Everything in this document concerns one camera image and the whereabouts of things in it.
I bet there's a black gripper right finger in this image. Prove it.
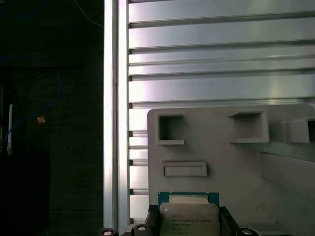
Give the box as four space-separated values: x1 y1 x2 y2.
218 206 255 236

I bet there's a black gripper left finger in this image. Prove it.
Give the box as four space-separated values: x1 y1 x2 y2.
95 203 162 236

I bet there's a silver green CPU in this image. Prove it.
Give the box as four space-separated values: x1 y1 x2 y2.
157 191 220 236

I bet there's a grey parts rack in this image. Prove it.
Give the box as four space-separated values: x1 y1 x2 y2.
147 103 315 236

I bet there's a blue floor cable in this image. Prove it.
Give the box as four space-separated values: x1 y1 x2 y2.
0 55 62 150

